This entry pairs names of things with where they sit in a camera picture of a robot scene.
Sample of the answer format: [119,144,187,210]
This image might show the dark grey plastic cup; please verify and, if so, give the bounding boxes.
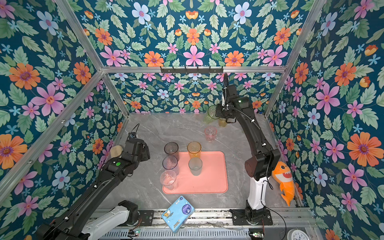
[164,142,180,161]

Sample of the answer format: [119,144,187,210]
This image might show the beige sponge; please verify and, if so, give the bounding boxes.
[110,145,123,158]

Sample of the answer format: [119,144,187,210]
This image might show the clear plastic cup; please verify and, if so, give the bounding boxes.
[160,170,178,190]

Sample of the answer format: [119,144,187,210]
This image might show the blue translucent plastic cup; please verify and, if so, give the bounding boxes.
[162,156,180,175]

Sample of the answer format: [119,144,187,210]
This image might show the blue cartoon box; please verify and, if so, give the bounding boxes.
[161,196,195,233]

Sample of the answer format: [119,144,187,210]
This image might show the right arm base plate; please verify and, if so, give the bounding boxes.
[230,208,273,226]

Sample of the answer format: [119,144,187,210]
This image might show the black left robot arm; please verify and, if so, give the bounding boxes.
[36,138,150,240]

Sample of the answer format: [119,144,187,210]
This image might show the black hook rail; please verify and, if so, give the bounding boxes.
[160,67,224,74]

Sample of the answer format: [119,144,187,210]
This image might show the pink rectangular tray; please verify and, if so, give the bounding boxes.
[163,151,228,195]

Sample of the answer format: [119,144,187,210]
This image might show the teal plastic cup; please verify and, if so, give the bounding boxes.
[188,158,203,176]

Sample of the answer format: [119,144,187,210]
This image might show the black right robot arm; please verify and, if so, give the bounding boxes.
[216,73,281,224]

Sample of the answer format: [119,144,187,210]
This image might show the white clock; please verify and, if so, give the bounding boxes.
[287,229,310,240]

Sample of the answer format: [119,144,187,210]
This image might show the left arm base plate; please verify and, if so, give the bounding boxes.
[139,210,155,227]

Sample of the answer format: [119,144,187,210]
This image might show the yellow plastic cup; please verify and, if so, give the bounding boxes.
[187,142,202,159]

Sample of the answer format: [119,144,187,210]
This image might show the amber plastic cup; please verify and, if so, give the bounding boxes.
[218,118,228,128]

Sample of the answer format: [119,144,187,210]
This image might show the pink plastic cup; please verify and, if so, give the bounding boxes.
[204,126,217,142]

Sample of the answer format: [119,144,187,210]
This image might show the olive green plastic cup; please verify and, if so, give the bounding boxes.
[203,105,218,124]

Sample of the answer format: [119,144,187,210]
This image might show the orange plush toy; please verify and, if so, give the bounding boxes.
[272,161,295,207]

